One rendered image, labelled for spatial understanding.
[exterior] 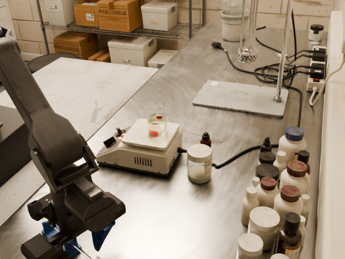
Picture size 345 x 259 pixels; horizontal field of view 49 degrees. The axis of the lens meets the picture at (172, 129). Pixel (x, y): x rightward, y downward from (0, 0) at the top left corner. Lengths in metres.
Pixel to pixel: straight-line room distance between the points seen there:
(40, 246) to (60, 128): 0.20
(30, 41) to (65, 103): 3.14
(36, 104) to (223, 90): 0.86
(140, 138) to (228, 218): 0.29
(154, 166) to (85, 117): 0.39
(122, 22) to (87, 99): 1.95
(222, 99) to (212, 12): 2.17
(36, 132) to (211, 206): 0.44
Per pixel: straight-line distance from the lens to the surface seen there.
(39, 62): 2.53
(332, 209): 0.75
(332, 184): 0.81
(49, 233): 0.85
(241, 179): 0.95
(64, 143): 0.59
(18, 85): 0.63
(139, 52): 3.29
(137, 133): 0.96
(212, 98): 1.30
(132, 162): 0.95
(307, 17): 3.30
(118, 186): 0.94
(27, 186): 1.00
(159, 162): 0.92
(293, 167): 0.83
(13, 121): 1.06
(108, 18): 3.32
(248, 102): 1.28
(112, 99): 1.34
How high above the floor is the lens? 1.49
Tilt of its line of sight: 31 degrees down
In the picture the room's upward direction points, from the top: 2 degrees counter-clockwise
